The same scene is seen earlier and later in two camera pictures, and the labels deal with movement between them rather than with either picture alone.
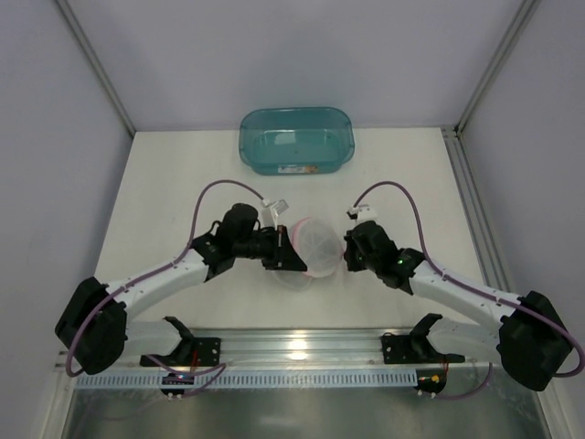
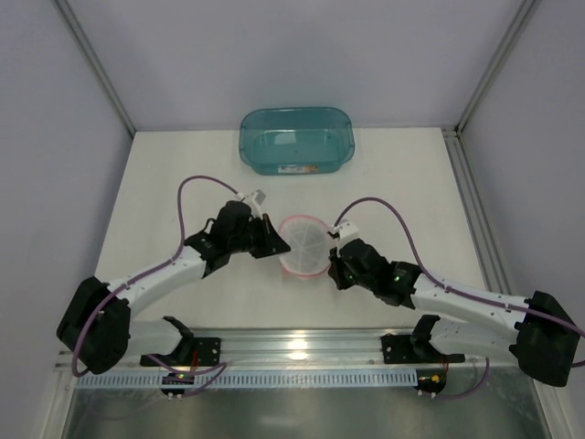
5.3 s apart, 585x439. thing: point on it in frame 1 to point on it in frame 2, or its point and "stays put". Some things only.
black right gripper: (355, 252) to (341, 263)
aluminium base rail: (316, 347) stays put
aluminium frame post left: (97, 64) stays put
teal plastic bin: (296, 140) stays put
